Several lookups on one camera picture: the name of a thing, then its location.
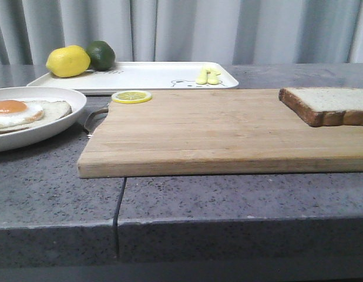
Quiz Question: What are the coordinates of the grey curtain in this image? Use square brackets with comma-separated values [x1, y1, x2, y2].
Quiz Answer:
[0, 1, 363, 65]

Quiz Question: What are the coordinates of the white round plate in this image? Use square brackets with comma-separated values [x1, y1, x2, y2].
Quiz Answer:
[0, 86, 87, 152]

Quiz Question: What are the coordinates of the lemon slice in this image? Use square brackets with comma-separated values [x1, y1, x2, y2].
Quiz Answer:
[111, 90, 152, 104]

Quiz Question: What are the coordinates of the yellow plastic fork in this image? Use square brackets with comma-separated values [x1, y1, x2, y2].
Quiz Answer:
[195, 68, 210, 85]

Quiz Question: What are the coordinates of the front yellow lemon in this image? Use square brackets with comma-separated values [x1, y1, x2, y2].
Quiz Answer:
[46, 45, 90, 78]

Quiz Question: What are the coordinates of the metal board handle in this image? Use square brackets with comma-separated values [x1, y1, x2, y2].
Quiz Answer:
[83, 103, 110, 138]

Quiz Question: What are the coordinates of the white bear tray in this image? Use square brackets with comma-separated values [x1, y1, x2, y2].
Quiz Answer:
[28, 62, 239, 96]

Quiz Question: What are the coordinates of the bottom bread slice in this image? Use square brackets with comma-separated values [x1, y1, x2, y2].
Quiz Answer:
[0, 100, 72, 135]

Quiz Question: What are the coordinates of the wooden cutting board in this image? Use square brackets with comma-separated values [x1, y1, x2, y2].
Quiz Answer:
[78, 89, 363, 178]

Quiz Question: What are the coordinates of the white bread slice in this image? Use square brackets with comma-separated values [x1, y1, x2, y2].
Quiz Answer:
[278, 87, 363, 127]

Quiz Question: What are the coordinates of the green lime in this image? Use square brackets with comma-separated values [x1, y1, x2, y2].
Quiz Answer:
[86, 41, 115, 71]

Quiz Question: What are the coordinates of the fried egg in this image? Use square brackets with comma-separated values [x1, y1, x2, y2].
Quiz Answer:
[0, 100, 44, 129]

